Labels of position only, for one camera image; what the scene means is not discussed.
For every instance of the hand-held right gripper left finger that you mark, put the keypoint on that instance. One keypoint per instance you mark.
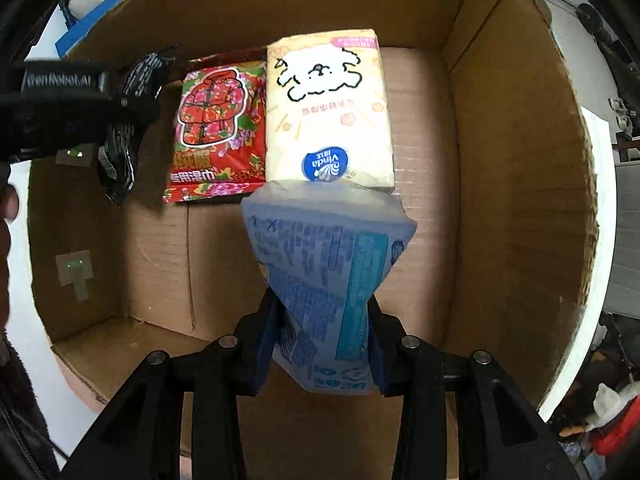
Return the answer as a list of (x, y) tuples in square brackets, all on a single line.
[(266, 340)]

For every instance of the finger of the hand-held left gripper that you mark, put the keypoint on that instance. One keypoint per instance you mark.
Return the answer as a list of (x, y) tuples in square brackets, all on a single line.
[(132, 107)]

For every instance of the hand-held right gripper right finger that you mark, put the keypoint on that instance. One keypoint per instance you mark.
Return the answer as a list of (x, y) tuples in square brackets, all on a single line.
[(377, 360)]

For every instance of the black plastic packet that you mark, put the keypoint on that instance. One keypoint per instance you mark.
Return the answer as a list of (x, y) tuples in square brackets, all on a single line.
[(145, 72)]

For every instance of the blue tissue pack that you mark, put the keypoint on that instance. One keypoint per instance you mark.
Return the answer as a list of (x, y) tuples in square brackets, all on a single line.
[(320, 260)]

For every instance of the cardboard box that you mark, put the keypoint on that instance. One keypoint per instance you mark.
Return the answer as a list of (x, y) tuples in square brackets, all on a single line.
[(500, 210)]

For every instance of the person's left hand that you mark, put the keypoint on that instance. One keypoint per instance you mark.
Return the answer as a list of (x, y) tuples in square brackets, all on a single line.
[(9, 202)]

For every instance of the red floral wet wipes packet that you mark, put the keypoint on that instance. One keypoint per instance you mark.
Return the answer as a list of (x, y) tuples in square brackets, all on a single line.
[(215, 125)]

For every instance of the cream tissue pack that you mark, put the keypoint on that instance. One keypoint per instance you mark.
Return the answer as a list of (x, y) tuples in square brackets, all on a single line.
[(325, 125)]

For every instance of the white plush toy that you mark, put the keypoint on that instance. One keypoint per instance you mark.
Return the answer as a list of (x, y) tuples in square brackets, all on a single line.
[(612, 402)]

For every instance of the red cloth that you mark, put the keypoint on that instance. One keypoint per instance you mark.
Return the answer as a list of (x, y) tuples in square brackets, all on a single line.
[(617, 437)]

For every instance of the person's black jacket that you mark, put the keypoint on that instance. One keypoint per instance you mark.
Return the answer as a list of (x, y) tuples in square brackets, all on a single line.
[(20, 410)]

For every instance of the black equipment stand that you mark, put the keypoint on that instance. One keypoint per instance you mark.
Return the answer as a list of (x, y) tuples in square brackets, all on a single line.
[(600, 35)]

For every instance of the blue plastic frame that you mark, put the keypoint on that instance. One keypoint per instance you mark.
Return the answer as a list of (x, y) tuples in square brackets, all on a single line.
[(85, 25)]

